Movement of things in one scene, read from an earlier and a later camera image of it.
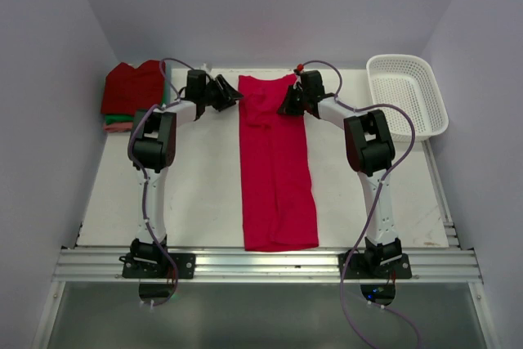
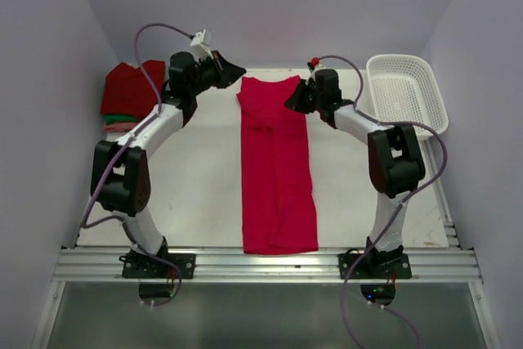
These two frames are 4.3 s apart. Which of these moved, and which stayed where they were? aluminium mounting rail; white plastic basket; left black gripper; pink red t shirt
Moved: left black gripper
Stayed: white plastic basket; pink red t shirt; aluminium mounting rail
